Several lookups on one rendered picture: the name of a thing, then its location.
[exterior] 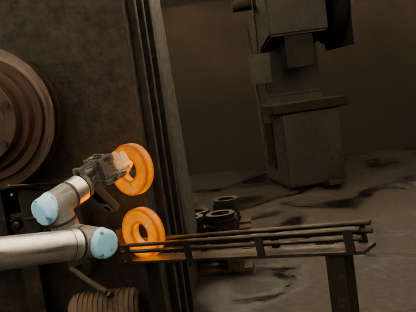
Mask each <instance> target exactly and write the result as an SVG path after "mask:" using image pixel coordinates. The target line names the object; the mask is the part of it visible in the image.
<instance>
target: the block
mask: <svg viewBox="0 0 416 312"><path fill-rule="evenodd" d="M74 212H75V213H76V216H77V218H78V221H79V223H80V224H83V225H90V226H92V220H91V216H90V209H89V203H88V201H84V202H83V203H81V204H79V205H78V206H77V207H75V208H74ZM78 262H79V263H81V267H80V268H79V269H78V270H79V271H81V272H82V273H84V274H85V275H90V274H92V273H93V272H94V271H95V269H96V268H97V267H98V259H97V258H84V259H76V260H72V261H68V266H69V267H70V266H72V265H74V264H76V263H78ZM69 273H70V275H71V276H73V277H75V276H76V275H74V274H73V273H71V272H70V271H69Z"/></svg>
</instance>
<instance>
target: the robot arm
mask: <svg viewBox="0 0 416 312"><path fill-rule="evenodd" d="M83 163H84V165H82V166H81V167H79V168H74V169H72V172H73V174H74V176H72V177H71V178H69V179H68V180H66V181H64V182H62V183H61V184H59V185H57V186H56V187H54V188H53V189H51V190H49V191H48V192H45V193H43V194H42V195H41V196H40V197H39V198H37V199H36V200H34V201H33V202H32V206H31V210H32V214H33V216H34V217H35V218H36V220H37V222H38V223H40V224H42V225H49V226H50V229H51V232H40V233H29V234H22V235H10V236H0V271H4V270H9V269H17V268H22V267H30V266H38V265H43V264H51V263H56V262H64V261H72V260H76V259H84V258H97V259H106V258H109V257H111V256H112V255H114V253H115V251H116V249H117V247H118V238H117V236H116V234H115V233H114V232H113V231H112V230H110V229H107V228H105V227H94V226H90V225H83V224H80V223H79V221H78V218H77V216H76V213H75V212H74V208H75V207H77V206H78V205H79V204H81V203H83V202H84V201H86V200H87V199H88V198H89V197H90V196H91V197H92V198H94V199H95V200H96V201H97V202H98V203H99V204H100V205H101V206H102V207H103V208H104V209H105V210H107V211H114V212H116V211H117V210H118V208H119V204H118V203H117V202H116V201H115V200H114V199H113V198H112V197H111V196H110V195H109V194H108V193H107V192H106V191H105V190H104V189H103V188H104V187H105V186H106V185H110V184H113V183H115V182H116V181H118V180H119V179H120V178H122V177H124V176H125V175H127V174H128V173H129V171H130V170H131V168H132V166H133V162H132V161H131V160H130V159H129V158H128V156H127V155H126V153H125V152H124V151H121V152H120V153H119V155H118V153H117V152H112V153H110V154H94V155H92V156H91V157H89V158H87V159H85V160H84V161H83Z"/></svg>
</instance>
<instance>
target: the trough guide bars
mask: <svg viewBox="0 0 416 312"><path fill-rule="evenodd" d="M365 225H371V220H357V221H349V222H334V223H319V224H310V225H295V226H287V227H271V228H256V229H248V230H233V231H224V232H209V233H194V234H185V235H170V236H165V240H168V241H152V242H143V243H126V244H120V245H119V247H120V248H124V250H121V254H125V255H126V260H127V264H132V261H133V260H132V255H131V254H132V253H154V252H166V251H184V253H185V256H186V262H192V261H193V260H192V258H193V256H192V252H191V250H199V249H201V251H208V249H221V248H243V247H256V251H257V254H258V259H265V258H266V257H265V255H266V253H265V249H264V246H272V248H279V247H280V245H299V244H310V243H332V242H344V244H345V250H346V253H347V256H352V255H356V253H355V252H356V249H355V243H354V241H358V243H368V238H367V235H366V234H367V233H373V229H372V228H365ZM351 226H355V227H351ZM334 227H349V228H334ZM317 228H332V229H322V230H309V229H317ZM292 230H306V231H297V232H283V231H292ZM267 232H269V233H267ZM277 232H280V233H277ZM250 233H263V234H254V235H241V234H250ZM354 234H357V236H353V235H354ZM225 235H237V236H225ZM334 235H343V236H338V237H328V238H308V239H297V240H279V239H286V238H305V237H316V236H334ZM208 236H220V237H212V238H206V237H208ZM183 238H195V239H185V240H174V239H183ZM263 240H270V241H263ZM238 241H254V242H248V243H229V244H217V245H207V244H209V243H228V242H238ZM198 244H200V245H198ZM157 245H164V246H179V245H183V246H179V247H168V248H149V249H130V247H138V246H157ZM190 245H198V246H190Z"/></svg>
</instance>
